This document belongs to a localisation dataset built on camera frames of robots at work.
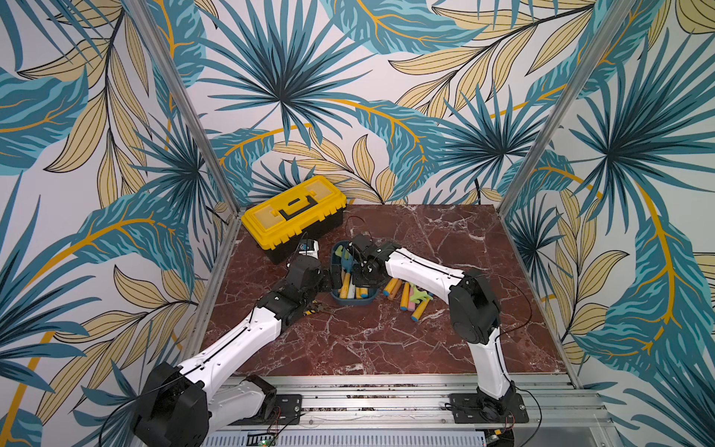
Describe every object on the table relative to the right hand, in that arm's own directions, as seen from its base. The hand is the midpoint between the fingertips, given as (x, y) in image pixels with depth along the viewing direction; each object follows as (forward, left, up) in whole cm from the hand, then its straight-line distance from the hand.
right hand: (359, 281), depth 92 cm
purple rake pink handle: (-7, -17, -4) cm, 18 cm away
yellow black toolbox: (+21, +18, +12) cm, 30 cm away
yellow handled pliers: (-7, +14, -4) cm, 16 cm away
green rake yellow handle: (-7, -19, 0) cm, 21 cm away
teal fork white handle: (-2, +3, -2) cm, 4 cm away
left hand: (-3, +10, +11) cm, 15 cm away
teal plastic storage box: (-1, +6, -2) cm, 6 cm away
